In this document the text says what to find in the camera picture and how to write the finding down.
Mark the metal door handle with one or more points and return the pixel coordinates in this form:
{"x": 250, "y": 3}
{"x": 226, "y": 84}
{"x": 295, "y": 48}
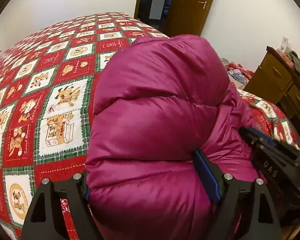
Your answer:
{"x": 204, "y": 4}

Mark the magenta puffer jacket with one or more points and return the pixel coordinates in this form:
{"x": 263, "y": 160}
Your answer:
{"x": 156, "y": 102}

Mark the brown wooden dresser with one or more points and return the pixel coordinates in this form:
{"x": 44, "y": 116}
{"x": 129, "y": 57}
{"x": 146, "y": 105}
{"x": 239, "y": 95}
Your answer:
{"x": 277, "y": 82}

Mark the brown wooden door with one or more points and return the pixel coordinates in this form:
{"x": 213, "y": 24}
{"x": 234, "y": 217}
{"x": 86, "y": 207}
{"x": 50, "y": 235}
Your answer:
{"x": 186, "y": 17}

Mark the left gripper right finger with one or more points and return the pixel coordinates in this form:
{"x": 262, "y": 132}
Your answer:
{"x": 243, "y": 209}

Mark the red patterned bed quilt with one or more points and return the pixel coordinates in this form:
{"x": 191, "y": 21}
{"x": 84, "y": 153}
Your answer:
{"x": 48, "y": 82}

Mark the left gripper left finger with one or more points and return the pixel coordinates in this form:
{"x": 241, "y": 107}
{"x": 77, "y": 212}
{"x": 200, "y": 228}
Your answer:
{"x": 45, "y": 217}

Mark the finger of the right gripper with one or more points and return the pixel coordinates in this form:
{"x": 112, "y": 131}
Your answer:
{"x": 262, "y": 138}

